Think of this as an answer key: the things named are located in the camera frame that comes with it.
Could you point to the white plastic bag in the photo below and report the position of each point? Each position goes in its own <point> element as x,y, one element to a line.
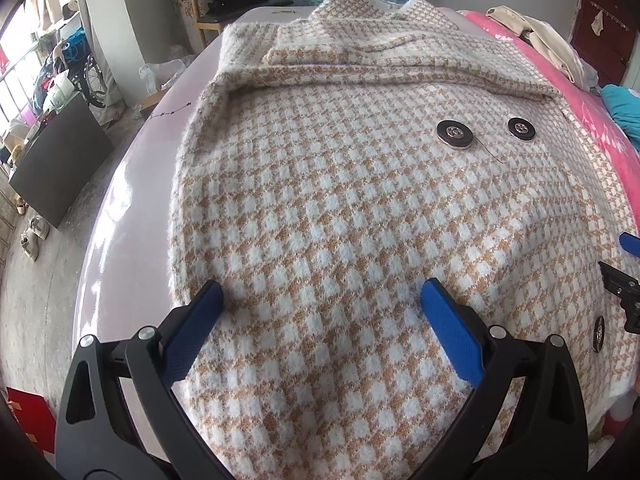
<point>160,72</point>

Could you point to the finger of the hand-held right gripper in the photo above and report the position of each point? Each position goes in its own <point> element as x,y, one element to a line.
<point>619,280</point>
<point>631,242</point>

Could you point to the dark flat panel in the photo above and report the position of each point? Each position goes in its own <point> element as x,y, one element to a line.
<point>60,160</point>

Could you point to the pink floral blanket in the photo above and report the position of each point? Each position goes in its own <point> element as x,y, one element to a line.
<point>600,130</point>

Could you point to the wooden chair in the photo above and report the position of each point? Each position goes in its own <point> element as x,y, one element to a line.
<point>215,19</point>

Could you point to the red flat box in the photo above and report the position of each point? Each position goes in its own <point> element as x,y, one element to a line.
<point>30,415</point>

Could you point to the wheelchair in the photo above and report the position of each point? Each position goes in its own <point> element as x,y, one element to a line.
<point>92,80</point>

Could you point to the beige garment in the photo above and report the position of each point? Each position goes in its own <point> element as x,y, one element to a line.
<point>545,35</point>

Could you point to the pale cloth hanging on hook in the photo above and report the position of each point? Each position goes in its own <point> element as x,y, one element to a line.
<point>598,24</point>

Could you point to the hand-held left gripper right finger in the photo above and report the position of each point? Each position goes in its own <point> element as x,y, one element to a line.
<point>452,335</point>

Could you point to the grey white garment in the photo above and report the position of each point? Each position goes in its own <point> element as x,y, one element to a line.
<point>590,77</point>

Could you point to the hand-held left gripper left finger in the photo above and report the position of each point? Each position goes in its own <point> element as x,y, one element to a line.
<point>192,330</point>

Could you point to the teal blanket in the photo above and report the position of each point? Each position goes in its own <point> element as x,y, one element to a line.
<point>625,107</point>

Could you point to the pale slipper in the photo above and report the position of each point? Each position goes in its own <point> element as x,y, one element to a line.
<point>30,247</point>
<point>39,226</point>

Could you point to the dark red wooden door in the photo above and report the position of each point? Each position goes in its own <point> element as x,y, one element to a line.
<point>612,45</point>

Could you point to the beige houndstooth knit coat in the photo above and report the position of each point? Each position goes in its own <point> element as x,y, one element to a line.
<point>350,210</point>

